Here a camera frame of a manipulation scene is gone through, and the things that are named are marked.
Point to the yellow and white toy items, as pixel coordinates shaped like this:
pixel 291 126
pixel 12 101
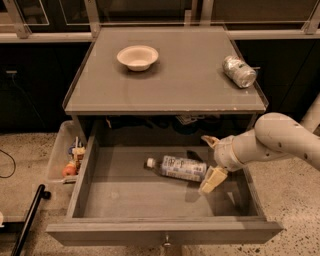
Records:
pixel 76 152

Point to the metal window frame rail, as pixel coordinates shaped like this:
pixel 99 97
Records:
pixel 80 20

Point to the white paper bowl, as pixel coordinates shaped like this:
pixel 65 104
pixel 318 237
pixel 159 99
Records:
pixel 138 58

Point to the black metal bar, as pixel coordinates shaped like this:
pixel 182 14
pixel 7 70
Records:
pixel 41 193

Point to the metal drawer knob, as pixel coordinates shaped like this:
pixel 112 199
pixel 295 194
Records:
pixel 167 242

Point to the orange round toy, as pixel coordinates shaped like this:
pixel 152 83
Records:
pixel 69 170

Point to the silver crushed can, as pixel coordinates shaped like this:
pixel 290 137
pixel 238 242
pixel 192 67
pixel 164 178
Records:
pixel 239 71

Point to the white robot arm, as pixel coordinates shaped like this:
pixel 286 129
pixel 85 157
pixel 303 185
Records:
pixel 274 136

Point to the open grey top drawer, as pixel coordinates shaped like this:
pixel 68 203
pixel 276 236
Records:
pixel 116 201

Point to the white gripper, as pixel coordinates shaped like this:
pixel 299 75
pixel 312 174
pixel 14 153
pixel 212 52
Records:
pixel 224 153

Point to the blue labelled plastic bottle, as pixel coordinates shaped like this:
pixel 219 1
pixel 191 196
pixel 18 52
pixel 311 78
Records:
pixel 179 168

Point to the grey cabinet with counter top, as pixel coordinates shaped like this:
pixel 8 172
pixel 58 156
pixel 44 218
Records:
pixel 186 79

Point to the clear plastic storage bin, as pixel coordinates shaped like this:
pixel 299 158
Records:
pixel 67 138

